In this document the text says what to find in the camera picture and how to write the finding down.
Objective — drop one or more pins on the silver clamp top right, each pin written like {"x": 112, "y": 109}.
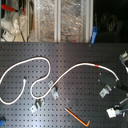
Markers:
{"x": 124, "y": 58}

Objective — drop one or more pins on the metal cable clip lower right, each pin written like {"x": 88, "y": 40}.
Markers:
{"x": 40, "y": 103}

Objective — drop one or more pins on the metal cable clip middle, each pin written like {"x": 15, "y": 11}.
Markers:
{"x": 54, "y": 92}

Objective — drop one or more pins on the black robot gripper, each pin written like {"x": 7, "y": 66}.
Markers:
{"x": 110, "y": 84}

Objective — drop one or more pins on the white device with red parts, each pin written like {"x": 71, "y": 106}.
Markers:
{"x": 15, "y": 20}

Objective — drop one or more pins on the blue object bottom left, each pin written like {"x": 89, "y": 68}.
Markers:
{"x": 2, "y": 120}

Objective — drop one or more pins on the metal cable clip lower left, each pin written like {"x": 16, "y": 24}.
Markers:
{"x": 34, "y": 108}

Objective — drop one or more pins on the clear plastic sheet panel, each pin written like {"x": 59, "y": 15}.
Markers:
{"x": 62, "y": 20}

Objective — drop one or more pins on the blue plastic clamp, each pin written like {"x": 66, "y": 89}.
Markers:
{"x": 94, "y": 34}

